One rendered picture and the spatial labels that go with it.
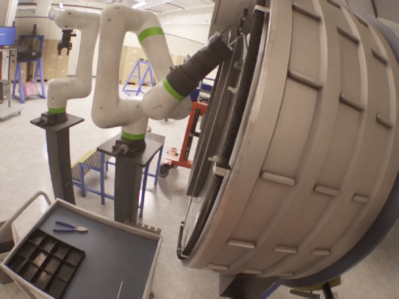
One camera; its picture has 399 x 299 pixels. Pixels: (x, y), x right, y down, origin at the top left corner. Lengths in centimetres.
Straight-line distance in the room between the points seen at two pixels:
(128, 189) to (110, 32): 77
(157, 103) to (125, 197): 68
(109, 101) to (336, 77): 74
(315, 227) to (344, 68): 34
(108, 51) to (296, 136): 70
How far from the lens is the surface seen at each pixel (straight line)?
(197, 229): 45
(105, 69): 82
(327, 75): 40
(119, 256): 87
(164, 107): 61
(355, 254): 66
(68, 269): 85
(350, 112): 44
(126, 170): 105
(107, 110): 82
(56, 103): 125
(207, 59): 58
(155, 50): 83
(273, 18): 40
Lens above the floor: 139
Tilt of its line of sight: 24 degrees down
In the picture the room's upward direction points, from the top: 16 degrees clockwise
